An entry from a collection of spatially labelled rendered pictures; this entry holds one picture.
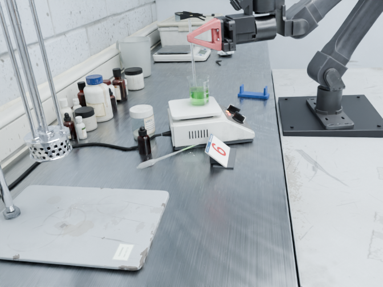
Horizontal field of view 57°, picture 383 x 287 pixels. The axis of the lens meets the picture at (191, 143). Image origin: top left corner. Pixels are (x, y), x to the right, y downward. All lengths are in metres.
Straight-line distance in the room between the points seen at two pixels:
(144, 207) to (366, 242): 0.37
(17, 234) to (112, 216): 0.16
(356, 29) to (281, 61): 1.42
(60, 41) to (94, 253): 0.83
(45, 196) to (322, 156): 0.59
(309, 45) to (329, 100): 1.40
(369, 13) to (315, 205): 0.49
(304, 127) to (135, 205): 0.48
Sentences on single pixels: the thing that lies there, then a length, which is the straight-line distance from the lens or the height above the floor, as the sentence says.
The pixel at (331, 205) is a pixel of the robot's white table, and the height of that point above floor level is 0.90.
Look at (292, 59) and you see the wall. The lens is 2.36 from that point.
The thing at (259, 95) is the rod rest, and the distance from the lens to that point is 1.18.
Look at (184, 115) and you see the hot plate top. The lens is 0.82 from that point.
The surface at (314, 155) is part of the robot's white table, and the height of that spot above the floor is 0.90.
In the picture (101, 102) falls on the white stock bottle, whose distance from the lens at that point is 1.06.
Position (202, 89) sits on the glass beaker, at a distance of 0.85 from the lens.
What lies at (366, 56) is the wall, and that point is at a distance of 2.44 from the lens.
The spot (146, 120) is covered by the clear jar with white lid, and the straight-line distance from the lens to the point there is 0.90.
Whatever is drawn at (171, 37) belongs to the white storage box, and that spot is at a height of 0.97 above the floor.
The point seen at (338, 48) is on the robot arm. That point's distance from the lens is 0.95.
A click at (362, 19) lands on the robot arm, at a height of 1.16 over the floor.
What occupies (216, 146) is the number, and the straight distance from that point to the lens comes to 0.81.
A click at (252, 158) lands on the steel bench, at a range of 0.81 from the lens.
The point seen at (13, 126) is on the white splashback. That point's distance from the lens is 0.96.
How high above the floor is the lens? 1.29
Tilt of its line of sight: 26 degrees down
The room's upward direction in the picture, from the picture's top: 4 degrees counter-clockwise
